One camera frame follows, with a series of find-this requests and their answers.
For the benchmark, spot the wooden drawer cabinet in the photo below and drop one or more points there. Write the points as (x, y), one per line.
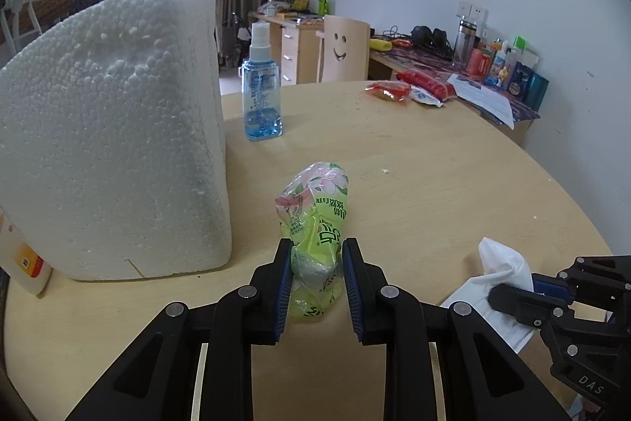
(303, 51)

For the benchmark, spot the wooden chair with smiley face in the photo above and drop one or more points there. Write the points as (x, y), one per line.
(342, 51)

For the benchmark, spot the blue spray bottle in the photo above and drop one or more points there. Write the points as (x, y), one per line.
(261, 100)

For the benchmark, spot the white blue packet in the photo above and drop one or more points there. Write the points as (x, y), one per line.
(426, 96)

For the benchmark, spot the white wall socket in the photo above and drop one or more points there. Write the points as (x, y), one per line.
(472, 10)

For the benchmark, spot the yellow pouch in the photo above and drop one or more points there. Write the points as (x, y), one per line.
(380, 44)

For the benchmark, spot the black headphones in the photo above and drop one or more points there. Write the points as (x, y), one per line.
(429, 39)

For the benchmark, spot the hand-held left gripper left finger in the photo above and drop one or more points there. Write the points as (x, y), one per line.
(283, 288)

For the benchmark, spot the white foam box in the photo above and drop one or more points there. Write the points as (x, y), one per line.
(113, 130)

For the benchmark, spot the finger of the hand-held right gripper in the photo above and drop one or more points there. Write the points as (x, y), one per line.
(606, 275)
(517, 305)

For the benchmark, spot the green tissue packet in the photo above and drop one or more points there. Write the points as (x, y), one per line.
(315, 214)

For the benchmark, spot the white cloth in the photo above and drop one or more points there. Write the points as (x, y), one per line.
(503, 263)

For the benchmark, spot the white bottle orange label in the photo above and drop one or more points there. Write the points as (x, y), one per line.
(24, 265)

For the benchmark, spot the clear water bottle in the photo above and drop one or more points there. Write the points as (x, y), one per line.
(464, 41)

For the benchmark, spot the teal canister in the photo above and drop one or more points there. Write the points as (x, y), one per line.
(536, 89)

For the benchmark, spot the orange red snack packet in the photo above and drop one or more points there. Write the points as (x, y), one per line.
(387, 91)

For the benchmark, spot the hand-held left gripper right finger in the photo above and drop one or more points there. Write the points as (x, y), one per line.
(352, 290)

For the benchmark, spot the white paper sheet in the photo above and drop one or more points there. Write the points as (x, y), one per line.
(485, 98)

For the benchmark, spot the long red snack packet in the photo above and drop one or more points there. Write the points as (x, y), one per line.
(426, 83)

